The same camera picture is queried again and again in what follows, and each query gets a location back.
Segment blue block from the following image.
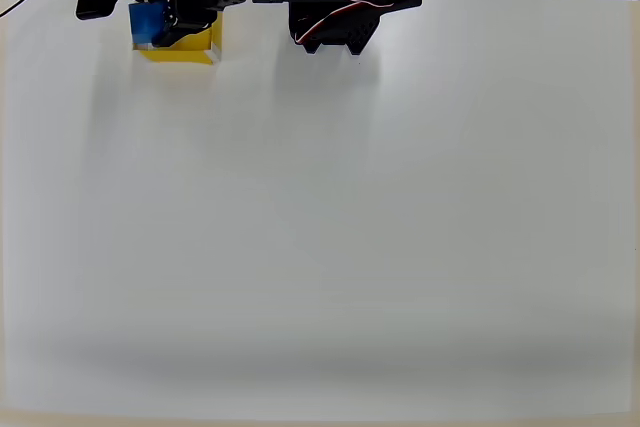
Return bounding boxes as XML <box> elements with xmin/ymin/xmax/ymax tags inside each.
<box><xmin>128</xmin><ymin>0</ymin><xmax>170</xmax><ymax>46</ymax></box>

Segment red white servo wire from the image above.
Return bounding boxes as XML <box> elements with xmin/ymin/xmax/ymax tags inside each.
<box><xmin>293</xmin><ymin>0</ymin><xmax>372</xmax><ymax>46</ymax></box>

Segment yellow cardboard box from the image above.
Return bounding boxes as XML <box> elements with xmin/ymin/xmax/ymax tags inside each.
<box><xmin>132</xmin><ymin>10</ymin><xmax>224</xmax><ymax>66</ymax></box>

